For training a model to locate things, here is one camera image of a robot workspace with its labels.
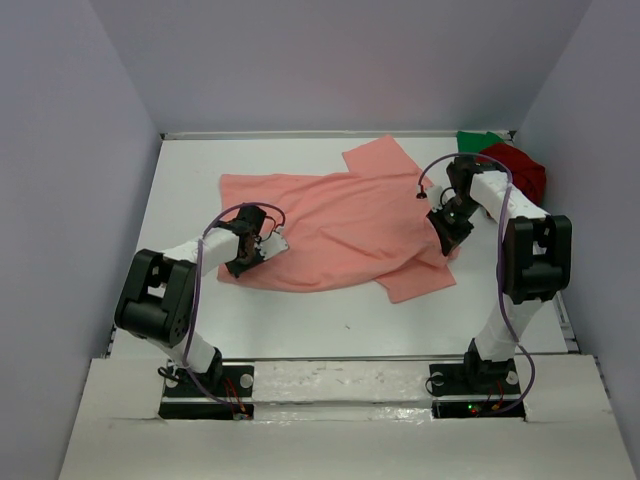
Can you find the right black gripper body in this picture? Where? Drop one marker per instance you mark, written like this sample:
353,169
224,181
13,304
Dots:
453,218

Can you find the white foam front panel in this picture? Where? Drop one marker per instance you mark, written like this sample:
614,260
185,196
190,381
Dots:
112,448

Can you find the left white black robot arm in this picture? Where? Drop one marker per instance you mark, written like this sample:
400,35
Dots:
160,298

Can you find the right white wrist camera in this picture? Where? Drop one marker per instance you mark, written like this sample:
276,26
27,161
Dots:
432,195

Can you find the aluminium back table rail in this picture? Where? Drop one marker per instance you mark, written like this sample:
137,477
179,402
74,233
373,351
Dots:
305,134

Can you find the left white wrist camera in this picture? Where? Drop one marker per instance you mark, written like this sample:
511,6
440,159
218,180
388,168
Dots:
273,245

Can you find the red t shirt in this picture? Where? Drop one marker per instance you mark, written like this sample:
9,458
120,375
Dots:
529,176

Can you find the green t shirt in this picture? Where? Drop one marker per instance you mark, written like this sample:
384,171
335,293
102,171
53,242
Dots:
474,142

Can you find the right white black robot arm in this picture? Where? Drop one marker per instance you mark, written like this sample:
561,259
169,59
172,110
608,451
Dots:
533,265

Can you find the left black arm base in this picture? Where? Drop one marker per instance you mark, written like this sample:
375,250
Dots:
229,398

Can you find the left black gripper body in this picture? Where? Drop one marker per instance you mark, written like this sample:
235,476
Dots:
253,258

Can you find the pink t shirt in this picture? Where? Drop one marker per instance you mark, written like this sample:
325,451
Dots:
346,229

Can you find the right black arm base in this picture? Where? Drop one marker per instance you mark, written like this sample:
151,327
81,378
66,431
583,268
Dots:
475,395

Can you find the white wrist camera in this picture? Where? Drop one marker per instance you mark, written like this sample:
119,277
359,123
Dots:
273,245
432,195

